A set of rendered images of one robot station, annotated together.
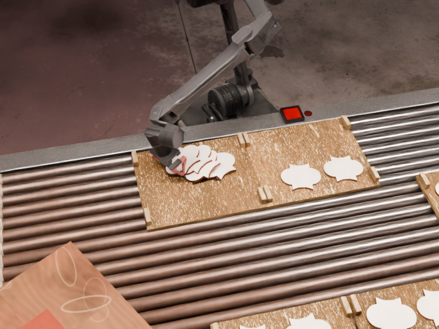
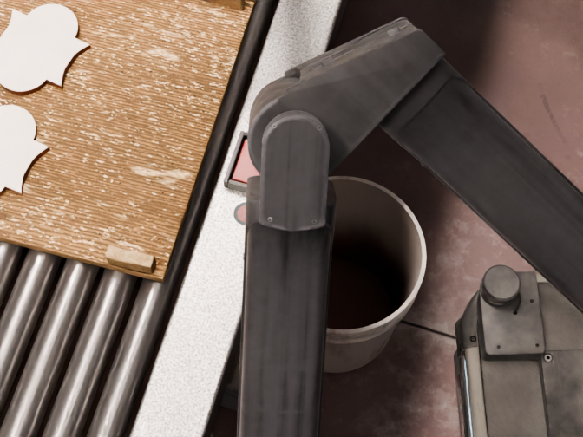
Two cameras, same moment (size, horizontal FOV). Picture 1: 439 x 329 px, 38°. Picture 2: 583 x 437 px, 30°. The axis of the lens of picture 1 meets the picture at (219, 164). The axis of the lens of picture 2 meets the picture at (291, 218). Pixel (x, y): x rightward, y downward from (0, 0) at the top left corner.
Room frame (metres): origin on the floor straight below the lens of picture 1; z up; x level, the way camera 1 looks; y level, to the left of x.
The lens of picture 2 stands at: (2.12, -0.77, 2.18)
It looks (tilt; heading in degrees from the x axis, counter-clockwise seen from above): 68 degrees down; 119
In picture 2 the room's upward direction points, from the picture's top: straight up
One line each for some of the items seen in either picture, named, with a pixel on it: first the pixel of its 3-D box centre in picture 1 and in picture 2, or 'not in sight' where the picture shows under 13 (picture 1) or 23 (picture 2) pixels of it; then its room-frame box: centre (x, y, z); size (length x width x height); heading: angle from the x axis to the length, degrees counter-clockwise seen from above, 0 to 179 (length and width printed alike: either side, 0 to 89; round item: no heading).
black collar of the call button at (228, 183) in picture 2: (292, 114); (260, 166); (1.80, -0.28, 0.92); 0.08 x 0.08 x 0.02; 14
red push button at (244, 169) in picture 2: (292, 114); (260, 166); (1.80, -0.28, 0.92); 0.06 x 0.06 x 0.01; 14
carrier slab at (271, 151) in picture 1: (308, 160); (82, 104); (1.55, -0.32, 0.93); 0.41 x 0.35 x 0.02; 105
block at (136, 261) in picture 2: (345, 122); (130, 259); (1.73, -0.47, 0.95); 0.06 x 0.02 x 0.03; 15
